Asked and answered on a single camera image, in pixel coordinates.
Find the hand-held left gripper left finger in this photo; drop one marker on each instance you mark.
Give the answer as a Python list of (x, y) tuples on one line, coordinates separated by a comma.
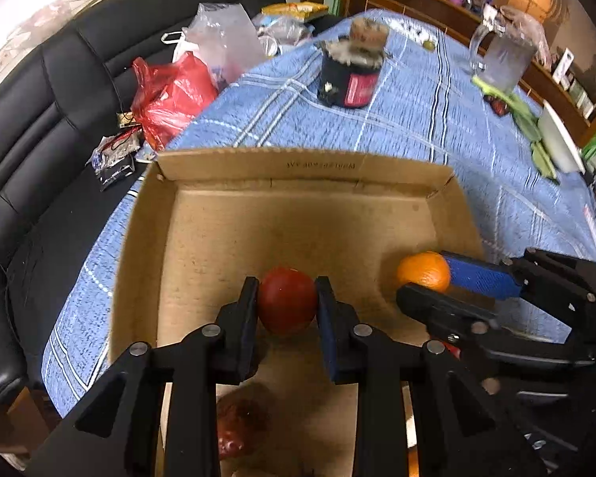
[(251, 338)]

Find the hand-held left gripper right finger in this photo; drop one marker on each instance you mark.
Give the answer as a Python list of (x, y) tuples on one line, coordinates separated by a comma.
[(330, 348)]

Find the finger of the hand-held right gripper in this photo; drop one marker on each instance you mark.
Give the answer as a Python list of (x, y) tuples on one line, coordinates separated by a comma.
[(447, 304), (482, 274)]

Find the small orange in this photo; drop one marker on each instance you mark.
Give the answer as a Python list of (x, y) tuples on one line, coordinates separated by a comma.
[(412, 462), (422, 271)]

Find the large dark red date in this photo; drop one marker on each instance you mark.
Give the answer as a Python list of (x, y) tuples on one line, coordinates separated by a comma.
[(238, 422)]

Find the shallow cardboard box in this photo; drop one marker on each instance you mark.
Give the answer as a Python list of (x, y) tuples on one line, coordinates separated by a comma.
[(303, 228)]

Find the white bowl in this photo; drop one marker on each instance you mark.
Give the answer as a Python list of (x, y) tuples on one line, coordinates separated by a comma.
[(559, 139)]

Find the green leafy vegetable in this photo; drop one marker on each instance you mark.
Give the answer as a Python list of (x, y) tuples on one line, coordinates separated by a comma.
[(526, 121)]

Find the blue plaid tablecloth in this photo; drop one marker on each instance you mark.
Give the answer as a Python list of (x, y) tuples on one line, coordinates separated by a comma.
[(427, 124)]

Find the clear glass mug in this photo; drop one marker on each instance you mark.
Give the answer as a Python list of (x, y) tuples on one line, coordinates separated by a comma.
[(506, 64)]

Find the white standing card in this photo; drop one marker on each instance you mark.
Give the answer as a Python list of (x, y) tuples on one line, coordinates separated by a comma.
[(563, 64)]

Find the clear packet of parts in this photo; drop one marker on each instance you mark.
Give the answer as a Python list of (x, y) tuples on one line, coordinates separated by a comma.
[(114, 154)]

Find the dark jar with red label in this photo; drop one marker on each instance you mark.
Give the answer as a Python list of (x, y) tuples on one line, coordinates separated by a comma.
[(347, 84)]

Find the small green fruit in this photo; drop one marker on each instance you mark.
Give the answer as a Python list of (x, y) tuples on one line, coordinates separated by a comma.
[(429, 45)]

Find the red plastic bag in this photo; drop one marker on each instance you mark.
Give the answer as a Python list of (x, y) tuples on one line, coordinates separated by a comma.
[(174, 99)]

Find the crumpled translucent plastic bag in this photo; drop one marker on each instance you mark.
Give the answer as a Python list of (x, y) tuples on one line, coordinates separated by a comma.
[(531, 22)]

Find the wooden sideboard cabinet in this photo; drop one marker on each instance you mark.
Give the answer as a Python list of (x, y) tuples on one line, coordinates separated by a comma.
[(402, 2)]

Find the clear plastic bag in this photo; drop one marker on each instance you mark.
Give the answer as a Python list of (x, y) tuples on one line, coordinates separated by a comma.
[(228, 39)]

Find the black leather sofa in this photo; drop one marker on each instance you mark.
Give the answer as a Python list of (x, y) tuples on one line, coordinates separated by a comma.
[(54, 109)]

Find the silver foil packet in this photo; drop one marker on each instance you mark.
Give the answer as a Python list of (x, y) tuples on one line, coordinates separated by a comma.
[(283, 32)]

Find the yellow snack packet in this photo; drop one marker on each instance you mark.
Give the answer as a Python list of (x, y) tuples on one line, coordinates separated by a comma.
[(295, 9)]

